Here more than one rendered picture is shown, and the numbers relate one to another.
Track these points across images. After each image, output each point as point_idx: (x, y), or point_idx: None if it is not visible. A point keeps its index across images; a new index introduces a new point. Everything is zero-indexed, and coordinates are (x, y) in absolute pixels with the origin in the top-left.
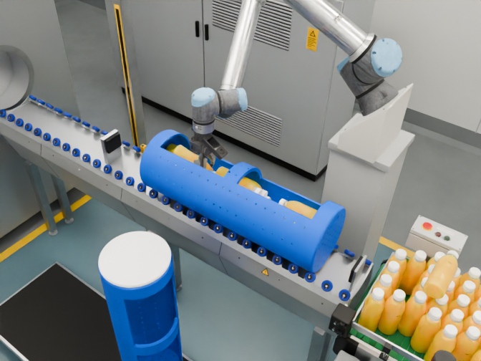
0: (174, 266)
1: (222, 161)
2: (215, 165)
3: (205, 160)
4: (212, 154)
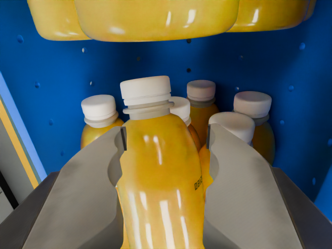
0: None
1: (27, 122)
2: (65, 136)
3: (242, 221)
4: (96, 229)
